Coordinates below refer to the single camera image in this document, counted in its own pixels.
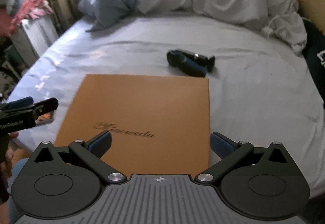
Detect pile of red clothes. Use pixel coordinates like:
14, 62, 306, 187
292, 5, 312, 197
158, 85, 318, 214
1, 0, 53, 37

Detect white radiator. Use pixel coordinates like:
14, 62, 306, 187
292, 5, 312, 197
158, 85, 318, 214
10, 15, 59, 65

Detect cardboard boxes by wall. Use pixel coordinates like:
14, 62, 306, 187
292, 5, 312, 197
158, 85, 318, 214
48, 0, 76, 35

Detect black electric shaver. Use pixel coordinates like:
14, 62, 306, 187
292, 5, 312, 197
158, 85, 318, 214
166, 49, 215, 78

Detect black printed t-shirt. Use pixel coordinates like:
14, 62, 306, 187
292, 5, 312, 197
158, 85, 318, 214
302, 19, 325, 107

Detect printed grey bed sheet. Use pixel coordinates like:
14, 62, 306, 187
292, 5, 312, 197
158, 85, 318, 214
9, 13, 324, 197

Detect person's left hand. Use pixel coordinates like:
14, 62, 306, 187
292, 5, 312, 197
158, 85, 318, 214
0, 131, 26, 204

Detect orange box lid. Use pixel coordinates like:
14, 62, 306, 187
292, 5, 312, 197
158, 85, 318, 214
54, 74, 210, 176

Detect white charger with cable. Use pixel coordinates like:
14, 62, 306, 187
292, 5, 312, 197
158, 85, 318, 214
261, 15, 290, 40

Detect wooden headboard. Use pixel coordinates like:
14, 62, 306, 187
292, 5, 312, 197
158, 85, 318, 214
298, 0, 325, 35

